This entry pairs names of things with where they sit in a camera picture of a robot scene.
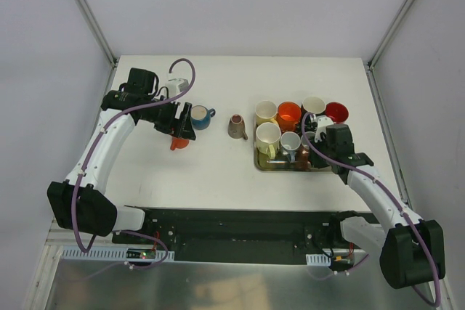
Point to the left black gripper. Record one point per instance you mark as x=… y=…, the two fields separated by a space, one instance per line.
x=178 y=118

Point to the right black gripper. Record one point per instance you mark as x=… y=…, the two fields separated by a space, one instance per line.
x=316 y=157

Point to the red mug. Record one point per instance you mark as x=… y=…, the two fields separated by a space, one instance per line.
x=337 y=112

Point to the pink mug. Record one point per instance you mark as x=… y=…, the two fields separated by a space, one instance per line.
x=302 y=157

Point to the dark green mug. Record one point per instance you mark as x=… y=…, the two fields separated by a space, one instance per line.
x=313 y=105

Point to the grey-blue mug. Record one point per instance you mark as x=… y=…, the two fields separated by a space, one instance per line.
x=289 y=145

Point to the brown striped mug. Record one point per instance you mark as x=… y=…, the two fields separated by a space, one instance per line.
x=236 y=127

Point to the bright orange mug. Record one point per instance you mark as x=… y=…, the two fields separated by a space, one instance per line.
x=288 y=116

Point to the pale yellow-green mug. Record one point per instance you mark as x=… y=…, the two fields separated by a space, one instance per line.
x=268 y=139

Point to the yellow mug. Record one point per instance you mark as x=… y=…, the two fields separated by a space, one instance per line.
x=266 y=111

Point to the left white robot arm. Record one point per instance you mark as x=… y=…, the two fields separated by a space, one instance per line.
x=79 y=202

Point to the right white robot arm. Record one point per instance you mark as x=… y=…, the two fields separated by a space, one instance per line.
x=409 y=248

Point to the blue ribbed mug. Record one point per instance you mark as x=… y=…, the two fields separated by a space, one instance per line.
x=201 y=116

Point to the small orange cup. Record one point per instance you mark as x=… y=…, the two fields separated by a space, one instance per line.
x=178 y=143

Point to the steel baking tray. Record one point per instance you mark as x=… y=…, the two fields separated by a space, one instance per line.
x=281 y=163

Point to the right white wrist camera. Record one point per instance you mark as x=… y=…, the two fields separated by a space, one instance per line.
x=322 y=123

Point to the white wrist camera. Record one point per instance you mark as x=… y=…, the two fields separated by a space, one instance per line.
x=175 y=86
x=322 y=123

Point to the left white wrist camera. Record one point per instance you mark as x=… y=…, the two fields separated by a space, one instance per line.
x=175 y=86

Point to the right white cable duct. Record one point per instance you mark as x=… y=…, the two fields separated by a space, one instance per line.
x=323 y=260

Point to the white cable duct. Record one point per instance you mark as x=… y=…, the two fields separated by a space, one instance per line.
x=323 y=260
x=117 y=254

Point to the right aluminium frame post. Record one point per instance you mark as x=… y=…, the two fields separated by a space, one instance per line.
x=389 y=35

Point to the aluminium frame post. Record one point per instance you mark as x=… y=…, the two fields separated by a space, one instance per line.
x=389 y=35
x=94 y=26

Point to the left white cable duct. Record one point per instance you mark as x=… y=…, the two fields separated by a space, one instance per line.
x=117 y=254

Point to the left aluminium frame post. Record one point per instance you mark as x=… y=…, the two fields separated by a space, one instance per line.
x=94 y=26

